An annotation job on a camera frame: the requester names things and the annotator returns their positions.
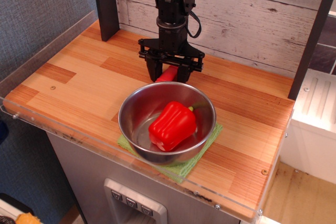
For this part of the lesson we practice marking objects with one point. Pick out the dark shelf post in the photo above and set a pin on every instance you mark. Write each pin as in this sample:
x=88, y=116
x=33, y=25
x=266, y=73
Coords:
x=312, y=41
x=108, y=18

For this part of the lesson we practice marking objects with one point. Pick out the red-handled metal fork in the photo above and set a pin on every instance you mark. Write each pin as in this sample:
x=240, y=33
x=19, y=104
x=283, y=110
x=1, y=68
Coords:
x=170, y=74

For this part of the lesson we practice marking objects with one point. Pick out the dark left shelf post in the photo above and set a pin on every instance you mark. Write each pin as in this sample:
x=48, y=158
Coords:
x=108, y=18

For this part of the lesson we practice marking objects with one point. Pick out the yellow object bottom left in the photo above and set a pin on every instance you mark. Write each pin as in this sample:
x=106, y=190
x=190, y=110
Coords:
x=27, y=218

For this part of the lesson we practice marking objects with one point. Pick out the red bell pepper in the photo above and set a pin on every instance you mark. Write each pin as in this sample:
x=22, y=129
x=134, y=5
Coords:
x=175, y=123

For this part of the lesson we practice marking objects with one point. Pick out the white toy sink unit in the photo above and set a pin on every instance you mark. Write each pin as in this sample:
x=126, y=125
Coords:
x=309, y=145

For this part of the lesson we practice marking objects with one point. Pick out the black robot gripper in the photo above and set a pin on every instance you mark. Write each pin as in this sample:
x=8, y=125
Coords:
x=171, y=48

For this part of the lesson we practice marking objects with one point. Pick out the clear acrylic table guard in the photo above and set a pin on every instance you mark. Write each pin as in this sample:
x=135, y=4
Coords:
x=233, y=174

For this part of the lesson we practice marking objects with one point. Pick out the dark right shelf post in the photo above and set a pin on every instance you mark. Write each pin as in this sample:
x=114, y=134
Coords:
x=312, y=41

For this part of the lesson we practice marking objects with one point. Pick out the green cloth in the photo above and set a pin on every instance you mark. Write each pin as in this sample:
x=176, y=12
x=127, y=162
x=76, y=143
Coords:
x=180, y=171

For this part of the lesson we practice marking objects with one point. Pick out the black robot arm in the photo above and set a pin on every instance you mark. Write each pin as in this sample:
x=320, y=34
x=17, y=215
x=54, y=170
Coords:
x=175, y=14

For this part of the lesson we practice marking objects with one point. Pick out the grey cabinet with button panel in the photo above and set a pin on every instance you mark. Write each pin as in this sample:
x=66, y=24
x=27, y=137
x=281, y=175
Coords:
x=108, y=191

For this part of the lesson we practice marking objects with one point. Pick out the stainless steel bowl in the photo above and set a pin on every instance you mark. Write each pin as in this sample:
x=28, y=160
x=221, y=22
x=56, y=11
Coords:
x=145, y=104

